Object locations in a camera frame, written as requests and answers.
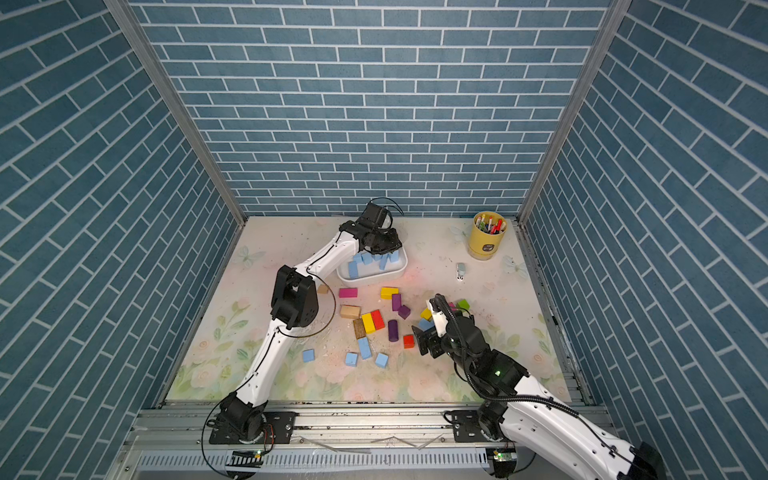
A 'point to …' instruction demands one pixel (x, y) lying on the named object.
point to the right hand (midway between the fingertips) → (431, 321)
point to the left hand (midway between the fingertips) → (408, 246)
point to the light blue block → (393, 257)
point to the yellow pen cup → (487, 232)
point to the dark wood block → (359, 328)
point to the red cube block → (408, 341)
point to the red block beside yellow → (378, 319)
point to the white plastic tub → (367, 266)
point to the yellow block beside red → (372, 321)
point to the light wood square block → (350, 311)
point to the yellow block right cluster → (426, 314)
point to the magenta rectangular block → (348, 292)
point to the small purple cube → (404, 311)
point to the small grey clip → (460, 271)
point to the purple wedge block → (396, 302)
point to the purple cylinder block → (393, 332)
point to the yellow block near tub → (386, 293)
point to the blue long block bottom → (365, 348)
